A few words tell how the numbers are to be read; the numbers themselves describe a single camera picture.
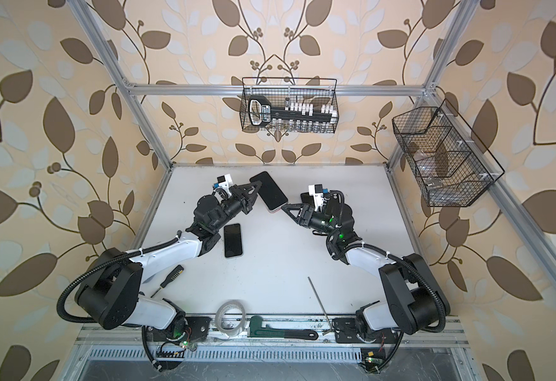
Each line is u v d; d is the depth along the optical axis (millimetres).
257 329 735
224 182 753
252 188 758
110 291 432
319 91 911
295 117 836
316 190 750
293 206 712
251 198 719
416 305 431
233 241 880
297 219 693
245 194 717
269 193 749
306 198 1050
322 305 788
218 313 748
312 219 707
